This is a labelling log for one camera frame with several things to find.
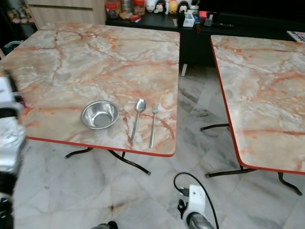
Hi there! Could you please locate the small steel bowl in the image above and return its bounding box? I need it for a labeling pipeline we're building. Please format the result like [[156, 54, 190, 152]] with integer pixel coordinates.
[[81, 101, 120, 130]]

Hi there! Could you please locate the dark shelf with toys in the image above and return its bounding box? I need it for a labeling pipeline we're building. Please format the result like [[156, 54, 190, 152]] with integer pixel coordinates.
[[4, 0, 34, 25]]

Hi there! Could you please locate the marble folding table red edge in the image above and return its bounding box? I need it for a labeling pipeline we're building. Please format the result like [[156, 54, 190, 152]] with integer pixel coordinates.
[[0, 21, 181, 176], [200, 34, 305, 197]]

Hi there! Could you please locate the steel fork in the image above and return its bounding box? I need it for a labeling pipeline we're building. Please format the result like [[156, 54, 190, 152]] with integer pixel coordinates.
[[148, 102, 160, 149]]

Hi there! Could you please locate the light wooden cabinet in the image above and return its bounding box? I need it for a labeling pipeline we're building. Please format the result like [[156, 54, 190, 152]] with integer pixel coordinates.
[[27, 0, 107, 31]]

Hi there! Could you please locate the steel spoon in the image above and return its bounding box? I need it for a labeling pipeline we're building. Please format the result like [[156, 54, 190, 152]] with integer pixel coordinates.
[[131, 99, 147, 143]]

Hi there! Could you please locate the metal tin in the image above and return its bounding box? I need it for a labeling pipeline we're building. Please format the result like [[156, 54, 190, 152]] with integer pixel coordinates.
[[121, 0, 133, 14]]

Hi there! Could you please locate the white plush toy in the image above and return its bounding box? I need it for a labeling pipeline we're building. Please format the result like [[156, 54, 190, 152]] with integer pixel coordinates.
[[145, 0, 157, 14]]

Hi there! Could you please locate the black low console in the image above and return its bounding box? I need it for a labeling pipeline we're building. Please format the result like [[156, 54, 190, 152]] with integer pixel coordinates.
[[106, 11, 305, 68]]

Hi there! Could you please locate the black mouse plush toy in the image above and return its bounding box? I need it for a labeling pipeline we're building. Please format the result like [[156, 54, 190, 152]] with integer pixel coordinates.
[[155, 1, 167, 14]]

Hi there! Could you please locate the yellow bear plush toy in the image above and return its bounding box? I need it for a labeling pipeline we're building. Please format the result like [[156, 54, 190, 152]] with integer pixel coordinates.
[[167, 0, 178, 15]]

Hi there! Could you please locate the white and blue box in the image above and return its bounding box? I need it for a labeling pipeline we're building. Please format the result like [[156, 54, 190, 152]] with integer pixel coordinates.
[[183, 12, 197, 28]]

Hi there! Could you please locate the printed magazine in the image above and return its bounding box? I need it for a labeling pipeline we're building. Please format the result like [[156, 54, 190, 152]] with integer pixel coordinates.
[[286, 31, 305, 44]]

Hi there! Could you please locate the black television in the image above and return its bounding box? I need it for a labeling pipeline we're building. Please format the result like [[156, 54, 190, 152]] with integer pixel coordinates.
[[198, 0, 305, 14]]

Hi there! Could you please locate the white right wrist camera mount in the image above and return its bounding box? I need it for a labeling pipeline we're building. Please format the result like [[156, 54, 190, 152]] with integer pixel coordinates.
[[187, 185, 206, 219]]

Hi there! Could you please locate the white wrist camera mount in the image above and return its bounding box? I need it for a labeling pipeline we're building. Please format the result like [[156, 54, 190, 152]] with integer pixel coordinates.
[[0, 76, 20, 109], [187, 185, 206, 219]]

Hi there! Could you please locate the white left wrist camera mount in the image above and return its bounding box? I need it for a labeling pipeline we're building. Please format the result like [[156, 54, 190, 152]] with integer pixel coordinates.
[[0, 76, 20, 109]]

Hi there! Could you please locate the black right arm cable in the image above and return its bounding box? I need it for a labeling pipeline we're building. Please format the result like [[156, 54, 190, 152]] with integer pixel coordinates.
[[173, 172, 221, 229]]

